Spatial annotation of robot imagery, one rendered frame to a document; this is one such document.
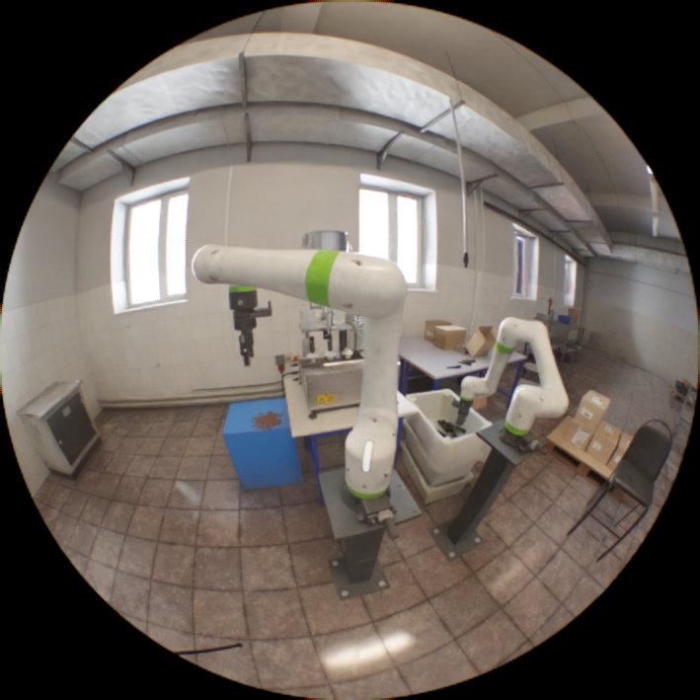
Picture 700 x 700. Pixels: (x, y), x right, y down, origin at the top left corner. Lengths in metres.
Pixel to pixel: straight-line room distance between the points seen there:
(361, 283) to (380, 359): 0.27
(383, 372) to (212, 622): 1.65
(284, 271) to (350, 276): 0.13
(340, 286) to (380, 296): 0.07
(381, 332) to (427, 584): 1.47
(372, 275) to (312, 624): 1.58
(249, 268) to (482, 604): 1.88
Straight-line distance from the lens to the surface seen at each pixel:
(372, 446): 0.55
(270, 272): 0.48
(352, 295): 0.40
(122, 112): 3.09
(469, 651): 1.66
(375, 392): 0.64
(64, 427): 3.06
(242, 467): 1.85
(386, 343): 0.59
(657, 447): 2.24
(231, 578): 1.71
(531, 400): 0.99
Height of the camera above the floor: 1.53
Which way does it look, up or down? 18 degrees down
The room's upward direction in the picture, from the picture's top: straight up
